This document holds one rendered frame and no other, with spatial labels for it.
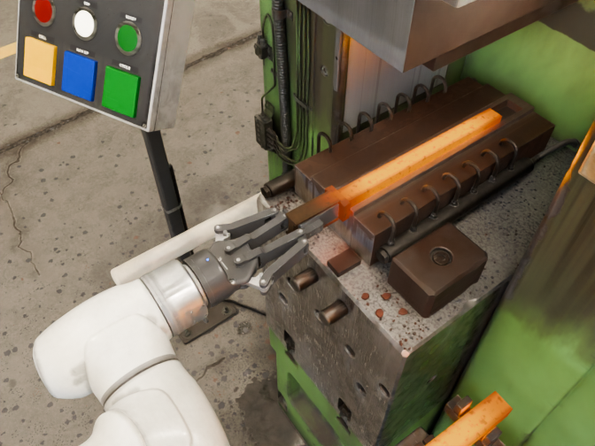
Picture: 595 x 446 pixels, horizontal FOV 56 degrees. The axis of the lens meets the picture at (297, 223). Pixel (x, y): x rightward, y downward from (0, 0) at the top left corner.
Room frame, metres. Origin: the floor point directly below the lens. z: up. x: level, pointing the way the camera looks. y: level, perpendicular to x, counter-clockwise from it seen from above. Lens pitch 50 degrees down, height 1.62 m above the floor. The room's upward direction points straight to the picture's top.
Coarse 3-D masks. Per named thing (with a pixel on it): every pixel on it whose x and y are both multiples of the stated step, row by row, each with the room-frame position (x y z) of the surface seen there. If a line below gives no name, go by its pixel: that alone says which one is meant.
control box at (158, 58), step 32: (32, 0) 0.99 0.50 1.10; (64, 0) 0.96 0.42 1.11; (96, 0) 0.93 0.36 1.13; (128, 0) 0.90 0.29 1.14; (160, 0) 0.88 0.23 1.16; (192, 0) 0.93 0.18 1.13; (32, 32) 0.96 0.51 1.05; (64, 32) 0.93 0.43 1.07; (96, 32) 0.90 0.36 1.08; (160, 32) 0.85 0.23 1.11; (128, 64) 0.85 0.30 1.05; (160, 64) 0.83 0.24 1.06; (64, 96) 0.87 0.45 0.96; (96, 96) 0.85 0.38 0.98; (160, 96) 0.82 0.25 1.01; (160, 128) 0.80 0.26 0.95
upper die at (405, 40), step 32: (320, 0) 0.62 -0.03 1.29; (352, 0) 0.58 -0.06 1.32; (384, 0) 0.54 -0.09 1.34; (416, 0) 0.51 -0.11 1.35; (480, 0) 0.57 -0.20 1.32; (512, 0) 0.60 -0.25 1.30; (544, 0) 0.64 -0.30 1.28; (352, 32) 0.57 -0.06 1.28; (384, 32) 0.53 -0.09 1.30; (416, 32) 0.51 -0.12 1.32; (448, 32) 0.54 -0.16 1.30; (480, 32) 0.58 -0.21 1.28; (416, 64) 0.52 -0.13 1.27
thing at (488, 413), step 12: (492, 396) 0.27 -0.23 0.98; (480, 408) 0.25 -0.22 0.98; (492, 408) 0.25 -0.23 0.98; (504, 408) 0.25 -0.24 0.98; (468, 420) 0.24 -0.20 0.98; (480, 420) 0.24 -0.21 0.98; (492, 420) 0.24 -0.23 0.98; (444, 432) 0.23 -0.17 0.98; (456, 432) 0.23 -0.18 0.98; (468, 432) 0.23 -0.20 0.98; (480, 432) 0.23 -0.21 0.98; (432, 444) 0.21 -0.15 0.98; (444, 444) 0.21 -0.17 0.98; (456, 444) 0.21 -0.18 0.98; (468, 444) 0.21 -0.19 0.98
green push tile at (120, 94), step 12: (108, 72) 0.85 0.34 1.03; (120, 72) 0.84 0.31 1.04; (108, 84) 0.84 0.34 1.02; (120, 84) 0.83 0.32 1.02; (132, 84) 0.82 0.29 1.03; (108, 96) 0.83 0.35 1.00; (120, 96) 0.82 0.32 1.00; (132, 96) 0.81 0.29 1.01; (108, 108) 0.82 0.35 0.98; (120, 108) 0.81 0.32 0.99; (132, 108) 0.80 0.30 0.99
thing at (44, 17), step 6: (36, 0) 0.98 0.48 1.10; (42, 0) 0.97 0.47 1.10; (48, 0) 0.97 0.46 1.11; (36, 6) 0.97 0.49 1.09; (42, 6) 0.97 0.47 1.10; (48, 6) 0.96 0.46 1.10; (36, 12) 0.97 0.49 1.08; (42, 12) 0.96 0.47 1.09; (48, 12) 0.96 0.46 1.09; (42, 18) 0.96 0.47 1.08; (48, 18) 0.95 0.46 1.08
